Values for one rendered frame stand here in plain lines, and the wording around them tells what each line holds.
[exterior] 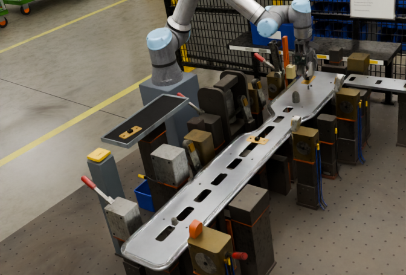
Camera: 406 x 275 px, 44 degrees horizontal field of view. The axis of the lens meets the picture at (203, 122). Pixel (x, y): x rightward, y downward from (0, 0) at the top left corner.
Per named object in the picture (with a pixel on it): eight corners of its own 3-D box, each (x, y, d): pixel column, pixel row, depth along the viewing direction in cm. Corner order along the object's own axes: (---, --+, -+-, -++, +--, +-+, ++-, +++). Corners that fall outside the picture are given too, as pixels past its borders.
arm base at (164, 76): (145, 83, 234) (141, 63, 229) (167, 70, 243) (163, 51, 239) (168, 88, 225) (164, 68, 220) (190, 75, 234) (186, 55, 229)
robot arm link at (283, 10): (259, 11, 205) (285, 10, 200) (267, 2, 213) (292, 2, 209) (261, 29, 209) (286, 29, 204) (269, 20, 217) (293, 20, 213)
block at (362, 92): (368, 152, 227) (369, 97, 214) (343, 147, 234) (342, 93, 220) (374, 144, 232) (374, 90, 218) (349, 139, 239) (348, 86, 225)
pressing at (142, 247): (170, 277, 140) (168, 274, 139) (113, 252, 153) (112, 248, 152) (350, 75, 232) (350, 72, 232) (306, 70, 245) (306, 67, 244)
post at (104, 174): (128, 261, 189) (99, 166, 168) (115, 254, 194) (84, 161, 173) (141, 248, 195) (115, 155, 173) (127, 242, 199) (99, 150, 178)
